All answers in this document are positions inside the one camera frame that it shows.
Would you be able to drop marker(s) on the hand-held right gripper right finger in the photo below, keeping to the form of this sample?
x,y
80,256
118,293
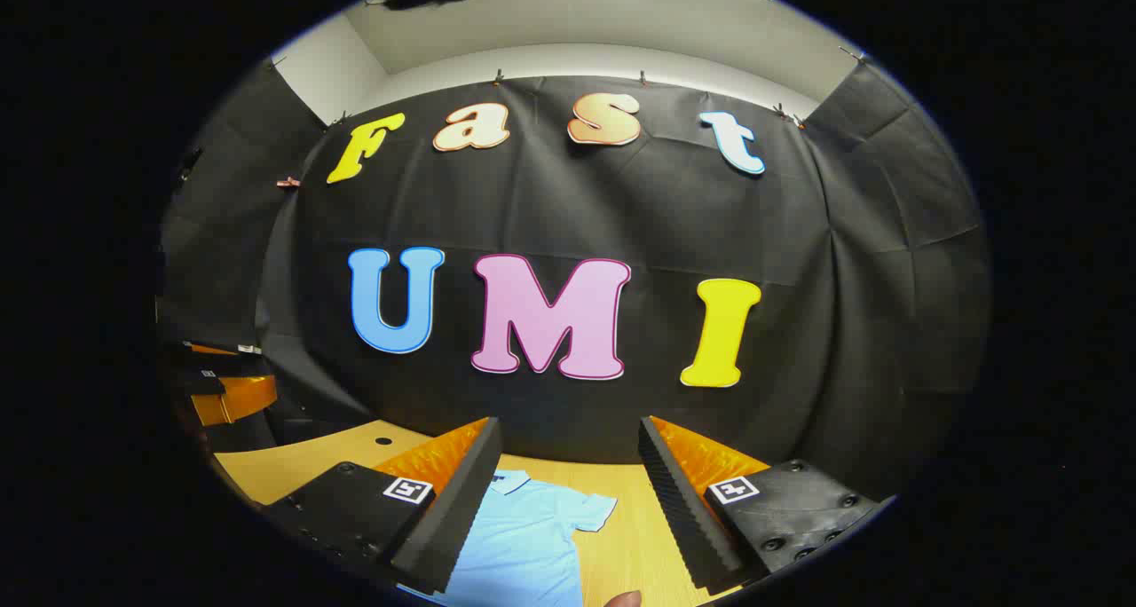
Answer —
x,y
683,509

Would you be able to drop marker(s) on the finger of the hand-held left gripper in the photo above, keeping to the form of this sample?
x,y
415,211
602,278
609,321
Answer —
x,y
209,350
240,398

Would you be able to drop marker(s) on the light blue T-shirt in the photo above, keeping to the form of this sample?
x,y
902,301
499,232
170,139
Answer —
x,y
524,545

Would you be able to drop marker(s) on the black backdrop cloth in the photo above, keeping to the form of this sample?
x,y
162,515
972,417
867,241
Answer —
x,y
550,199

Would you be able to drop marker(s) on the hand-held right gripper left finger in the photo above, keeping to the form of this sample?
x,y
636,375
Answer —
x,y
453,518

